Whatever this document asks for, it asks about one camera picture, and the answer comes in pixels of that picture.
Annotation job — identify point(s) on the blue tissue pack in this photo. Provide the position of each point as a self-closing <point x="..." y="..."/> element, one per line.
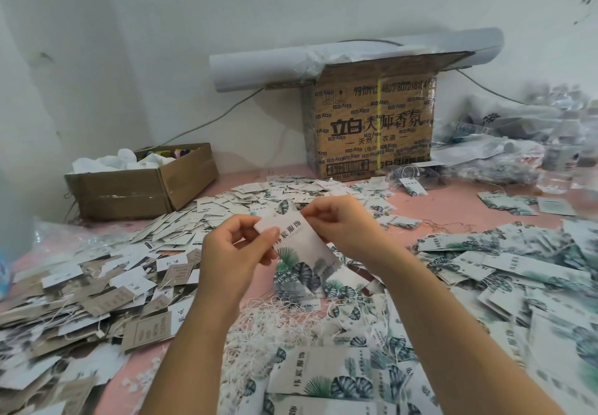
<point x="4" y="274"/>

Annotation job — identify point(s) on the pile of brown white tags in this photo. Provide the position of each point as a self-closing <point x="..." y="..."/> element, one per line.
<point x="79" y="312"/>

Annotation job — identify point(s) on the white crumpled material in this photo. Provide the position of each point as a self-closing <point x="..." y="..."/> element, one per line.
<point x="121" y="160"/>

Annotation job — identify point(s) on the large printed cardboard box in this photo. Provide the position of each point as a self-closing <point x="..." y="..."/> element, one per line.
<point x="374" y="125"/>

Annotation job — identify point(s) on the clear plastic bag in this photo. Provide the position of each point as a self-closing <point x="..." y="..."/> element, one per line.
<point x="63" y="240"/>

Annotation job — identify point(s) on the pile of green leaf tags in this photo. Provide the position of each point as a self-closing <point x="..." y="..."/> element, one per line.
<point x="509" y="307"/>

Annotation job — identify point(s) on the single white leaf print tag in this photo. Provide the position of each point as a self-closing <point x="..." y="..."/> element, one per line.
<point x="299" y="251"/>

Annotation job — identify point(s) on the person's right forearm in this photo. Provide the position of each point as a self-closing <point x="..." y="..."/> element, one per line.
<point x="476" y="349"/>

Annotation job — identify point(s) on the person's left forearm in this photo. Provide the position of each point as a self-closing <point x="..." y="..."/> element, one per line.
<point x="187" y="368"/>

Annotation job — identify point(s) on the person's right hand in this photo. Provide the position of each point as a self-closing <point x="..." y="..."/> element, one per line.
<point x="350" y="225"/>

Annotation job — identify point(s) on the person's left hand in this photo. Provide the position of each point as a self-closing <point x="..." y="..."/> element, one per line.
<point x="232" y="260"/>

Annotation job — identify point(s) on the white roll in plastic wrap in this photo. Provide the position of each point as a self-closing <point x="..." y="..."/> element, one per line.
<point x="269" y="64"/>

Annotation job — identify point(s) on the heap of clear plastic bags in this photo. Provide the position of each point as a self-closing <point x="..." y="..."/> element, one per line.
<point x="525" y="146"/>

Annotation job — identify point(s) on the heap of small tags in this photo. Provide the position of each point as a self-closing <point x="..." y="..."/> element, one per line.
<point x="215" y="206"/>

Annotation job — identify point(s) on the small open cardboard box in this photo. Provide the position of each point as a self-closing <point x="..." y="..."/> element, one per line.
<point x="140" y="184"/>

